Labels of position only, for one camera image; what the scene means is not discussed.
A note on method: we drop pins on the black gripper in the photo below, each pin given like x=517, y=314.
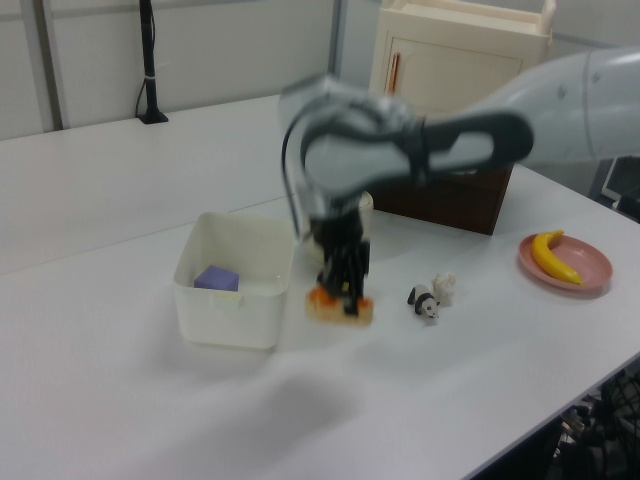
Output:
x=340, y=240

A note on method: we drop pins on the toy bread with orange topping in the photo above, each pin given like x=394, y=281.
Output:
x=327, y=310

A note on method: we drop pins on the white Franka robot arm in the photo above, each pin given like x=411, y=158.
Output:
x=550, y=110

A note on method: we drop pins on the white plastic basket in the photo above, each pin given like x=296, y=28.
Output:
x=225, y=320

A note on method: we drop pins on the toy panda figure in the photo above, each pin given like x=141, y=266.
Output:
x=425, y=301

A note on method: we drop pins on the small white animal figurine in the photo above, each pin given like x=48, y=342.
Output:
x=444, y=287

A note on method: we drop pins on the purple block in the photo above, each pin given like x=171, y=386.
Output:
x=216, y=278

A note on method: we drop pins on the dark wooden drawer box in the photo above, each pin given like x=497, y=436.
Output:
x=450, y=205

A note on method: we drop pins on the yellow toy banana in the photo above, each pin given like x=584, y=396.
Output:
x=547, y=257

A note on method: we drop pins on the pink plate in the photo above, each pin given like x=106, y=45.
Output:
x=590, y=262

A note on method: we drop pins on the cream toy cabinet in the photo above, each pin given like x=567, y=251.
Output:
x=460, y=65

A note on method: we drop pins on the black pole stand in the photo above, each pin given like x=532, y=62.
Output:
x=148, y=75

